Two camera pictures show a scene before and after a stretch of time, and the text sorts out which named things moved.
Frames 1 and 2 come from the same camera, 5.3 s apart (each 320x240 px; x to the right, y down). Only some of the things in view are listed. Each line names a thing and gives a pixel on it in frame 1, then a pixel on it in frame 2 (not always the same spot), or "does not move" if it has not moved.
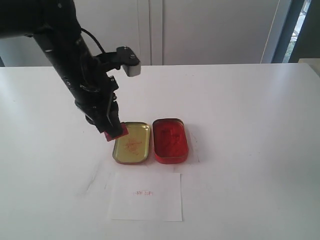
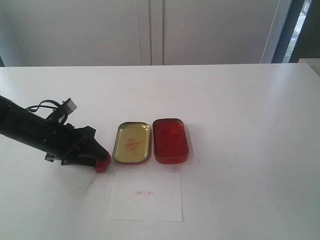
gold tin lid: (134, 147) does not move
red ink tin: (170, 141) does not move
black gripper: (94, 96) -> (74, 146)
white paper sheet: (147, 196) does not move
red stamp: (125, 131) -> (101, 165)
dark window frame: (300, 37) does not move
